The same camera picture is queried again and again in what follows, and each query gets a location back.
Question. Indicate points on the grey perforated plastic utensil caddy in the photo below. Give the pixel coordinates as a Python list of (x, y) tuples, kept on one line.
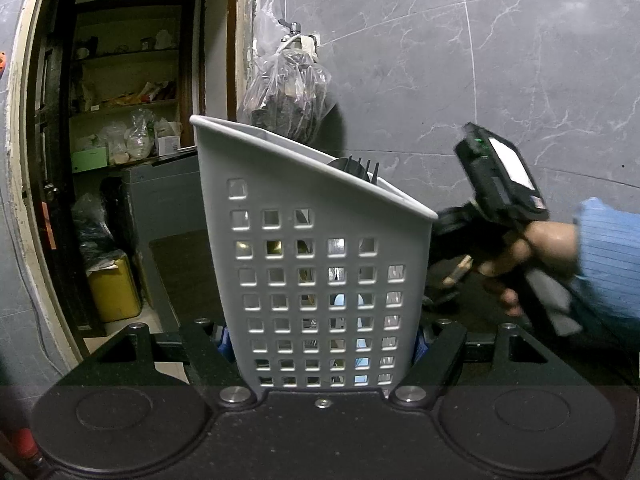
[(320, 273)]

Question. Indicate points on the clear plastic bag hanging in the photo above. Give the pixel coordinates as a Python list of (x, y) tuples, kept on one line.
[(287, 92)]

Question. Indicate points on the blue knit sleeve forearm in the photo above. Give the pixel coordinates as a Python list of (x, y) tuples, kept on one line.
[(607, 275)]

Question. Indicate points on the silver metal fork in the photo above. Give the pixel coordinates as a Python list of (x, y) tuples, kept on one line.
[(372, 171)]

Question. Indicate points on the white door frame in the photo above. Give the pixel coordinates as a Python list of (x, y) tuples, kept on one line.
[(17, 195)]

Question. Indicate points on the white box on shelf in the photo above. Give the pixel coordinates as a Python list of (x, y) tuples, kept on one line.
[(167, 145)]

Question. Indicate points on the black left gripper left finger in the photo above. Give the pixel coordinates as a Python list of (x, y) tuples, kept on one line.
[(218, 382)]

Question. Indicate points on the metal wall tap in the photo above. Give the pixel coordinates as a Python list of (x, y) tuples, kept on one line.
[(295, 39)]

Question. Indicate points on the grey cabinet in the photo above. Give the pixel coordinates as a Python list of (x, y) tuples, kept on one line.
[(164, 199)]

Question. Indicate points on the green box on shelf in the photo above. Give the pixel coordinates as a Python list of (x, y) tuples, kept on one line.
[(91, 159)]

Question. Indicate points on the wooden storage shelf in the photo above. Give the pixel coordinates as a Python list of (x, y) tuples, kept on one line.
[(132, 77)]

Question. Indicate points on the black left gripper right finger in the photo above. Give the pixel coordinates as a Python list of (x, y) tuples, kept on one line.
[(434, 372)]

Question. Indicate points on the orange wall hook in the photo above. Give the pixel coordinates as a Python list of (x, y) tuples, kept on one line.
[(2, 63)]

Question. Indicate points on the yellow plastic jerrycan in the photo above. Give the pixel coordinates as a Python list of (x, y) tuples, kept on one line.
[(113, 289)]

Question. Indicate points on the person's right hand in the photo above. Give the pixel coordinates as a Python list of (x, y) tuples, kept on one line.
[(553, 245)]

